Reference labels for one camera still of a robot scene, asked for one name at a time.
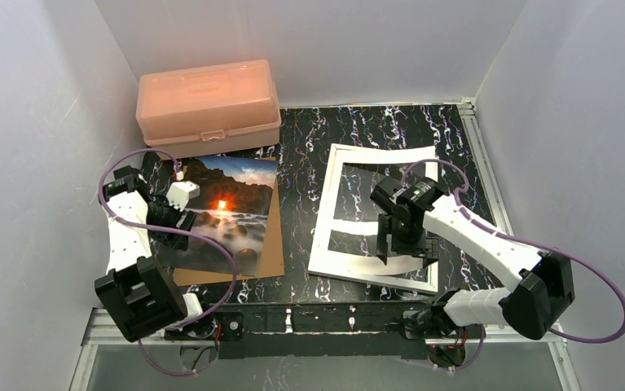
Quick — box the aluminium front rail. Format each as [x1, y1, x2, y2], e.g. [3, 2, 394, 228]
[70, 309, 579, 390]

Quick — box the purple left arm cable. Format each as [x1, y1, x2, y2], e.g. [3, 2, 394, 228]
[97, 148, 238, 377]

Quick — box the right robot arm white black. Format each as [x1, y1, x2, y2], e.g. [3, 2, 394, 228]
[370, 178, 575, 340]

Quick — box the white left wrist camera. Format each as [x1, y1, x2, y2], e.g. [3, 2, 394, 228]
[166, 171, 200, 211]

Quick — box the clear acrylic glass sheet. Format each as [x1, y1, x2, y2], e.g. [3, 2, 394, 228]
[328, 163, 401, 257]

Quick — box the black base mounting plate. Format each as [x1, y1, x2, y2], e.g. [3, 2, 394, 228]
[163, 301, 486, 362]

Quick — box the pink plastic storage box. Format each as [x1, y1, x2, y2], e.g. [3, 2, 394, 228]
[136, 59, 282, 158]

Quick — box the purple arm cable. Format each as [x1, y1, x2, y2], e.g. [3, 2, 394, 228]
[97, 148, 238, 377]
[401, 157, 625, 373]

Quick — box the landscape sunset photo print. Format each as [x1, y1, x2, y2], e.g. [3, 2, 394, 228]
[155, 155, 279, 278]

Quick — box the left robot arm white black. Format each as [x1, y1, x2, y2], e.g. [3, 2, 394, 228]
[95, 165, 203, 342]

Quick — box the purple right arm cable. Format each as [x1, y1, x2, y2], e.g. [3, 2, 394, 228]
[401, 157, 625, 373]

